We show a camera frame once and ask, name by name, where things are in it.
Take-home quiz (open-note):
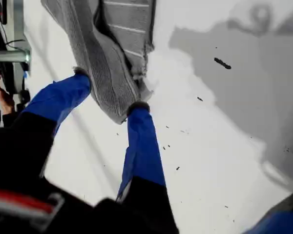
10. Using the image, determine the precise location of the grey white-striped towel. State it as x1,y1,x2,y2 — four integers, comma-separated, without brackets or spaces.
40,0,157,125

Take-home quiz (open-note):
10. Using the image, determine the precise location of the person's hand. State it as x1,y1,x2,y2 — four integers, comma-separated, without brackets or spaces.
0,70,16,116

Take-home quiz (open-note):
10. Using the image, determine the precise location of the black clamp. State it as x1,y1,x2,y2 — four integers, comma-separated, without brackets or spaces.
0,62,31,105

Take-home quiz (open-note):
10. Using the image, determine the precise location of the grey metal beam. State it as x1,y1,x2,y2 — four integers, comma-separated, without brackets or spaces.
13,0,25,51

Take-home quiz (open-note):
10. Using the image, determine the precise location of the steel post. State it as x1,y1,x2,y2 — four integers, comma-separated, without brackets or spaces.
0,49,31,64

